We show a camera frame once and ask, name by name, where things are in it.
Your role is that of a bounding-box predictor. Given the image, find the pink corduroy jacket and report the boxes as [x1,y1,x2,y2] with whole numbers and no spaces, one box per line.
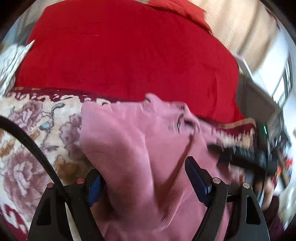
[79,94,242,240]

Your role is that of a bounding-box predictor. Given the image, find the person's right hand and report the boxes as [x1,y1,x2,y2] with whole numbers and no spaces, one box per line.
[261,177,279,211]

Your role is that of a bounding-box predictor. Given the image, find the floral plush blanket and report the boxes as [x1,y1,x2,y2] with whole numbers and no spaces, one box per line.
[1,88,256,240]

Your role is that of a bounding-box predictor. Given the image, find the beige dotted curtain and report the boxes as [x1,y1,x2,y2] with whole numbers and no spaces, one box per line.
[192,0,280,72]

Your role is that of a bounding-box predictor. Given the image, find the red quilt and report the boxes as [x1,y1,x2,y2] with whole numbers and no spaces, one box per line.
[16,1,243,123]

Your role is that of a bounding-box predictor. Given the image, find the white patterned cloth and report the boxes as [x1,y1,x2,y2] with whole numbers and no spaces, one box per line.
[0,40,35,98]

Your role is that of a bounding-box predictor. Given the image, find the window frame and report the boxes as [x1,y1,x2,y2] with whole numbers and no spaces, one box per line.
[235,29,295,115]

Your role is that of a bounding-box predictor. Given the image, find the black cable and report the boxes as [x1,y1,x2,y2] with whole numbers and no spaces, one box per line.
[0,115,68,200]

